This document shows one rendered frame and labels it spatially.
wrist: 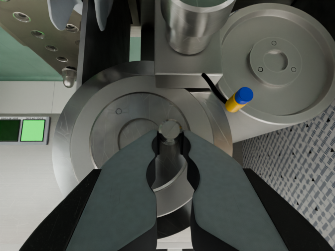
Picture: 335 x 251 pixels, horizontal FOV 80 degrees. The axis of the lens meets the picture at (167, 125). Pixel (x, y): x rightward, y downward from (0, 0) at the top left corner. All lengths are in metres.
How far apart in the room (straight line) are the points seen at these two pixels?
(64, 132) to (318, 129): 0.25
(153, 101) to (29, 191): 0.48
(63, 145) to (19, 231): 0.44
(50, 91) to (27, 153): 2.86
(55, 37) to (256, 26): 0.36
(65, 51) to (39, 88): 3.04
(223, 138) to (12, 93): 3.61
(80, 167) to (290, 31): 0.23
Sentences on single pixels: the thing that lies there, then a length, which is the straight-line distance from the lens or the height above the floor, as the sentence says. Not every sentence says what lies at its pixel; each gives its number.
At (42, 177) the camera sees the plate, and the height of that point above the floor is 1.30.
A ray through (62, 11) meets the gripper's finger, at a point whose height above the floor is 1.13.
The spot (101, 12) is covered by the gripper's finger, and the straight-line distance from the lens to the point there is 0.21.
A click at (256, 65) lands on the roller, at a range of 0.21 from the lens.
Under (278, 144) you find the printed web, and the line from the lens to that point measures 0.32.
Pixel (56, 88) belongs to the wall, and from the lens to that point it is 3.41.
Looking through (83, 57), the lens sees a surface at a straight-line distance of 0.21.
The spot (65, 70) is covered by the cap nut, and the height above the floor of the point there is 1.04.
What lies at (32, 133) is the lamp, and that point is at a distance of 0.59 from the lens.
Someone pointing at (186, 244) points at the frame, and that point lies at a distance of 0.53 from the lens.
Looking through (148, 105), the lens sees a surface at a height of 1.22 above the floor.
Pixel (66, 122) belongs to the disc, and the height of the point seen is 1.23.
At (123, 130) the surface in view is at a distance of 0.15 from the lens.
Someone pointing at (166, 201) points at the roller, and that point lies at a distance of 0.16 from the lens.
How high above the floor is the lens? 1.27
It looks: 11 degrees down
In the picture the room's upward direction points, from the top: 180 degrees clockwise
